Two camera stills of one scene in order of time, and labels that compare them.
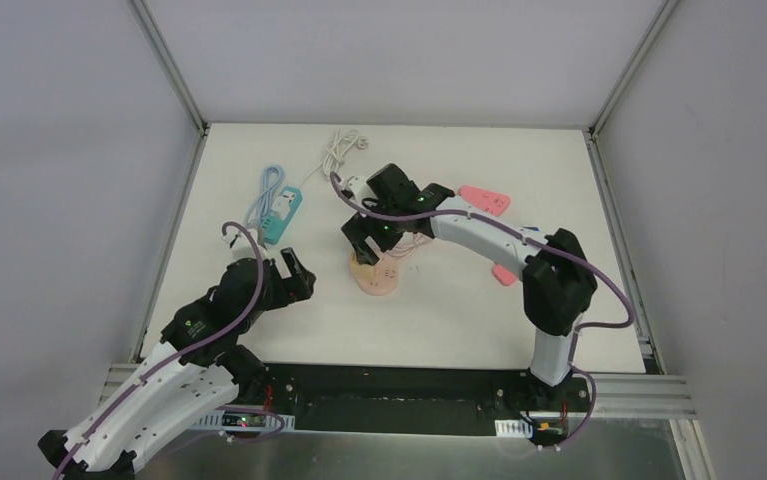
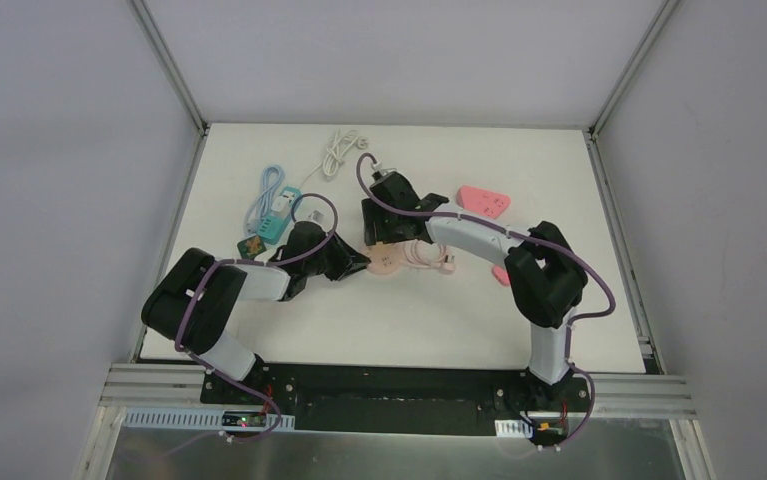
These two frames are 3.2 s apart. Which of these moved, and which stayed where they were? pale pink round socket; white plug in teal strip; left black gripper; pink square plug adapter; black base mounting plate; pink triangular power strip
Moved: left black gripper; pale pink round socket
Stayed: pink triangular power strip; pink square plug adapter; black base mounting plate; white plug in teal strip
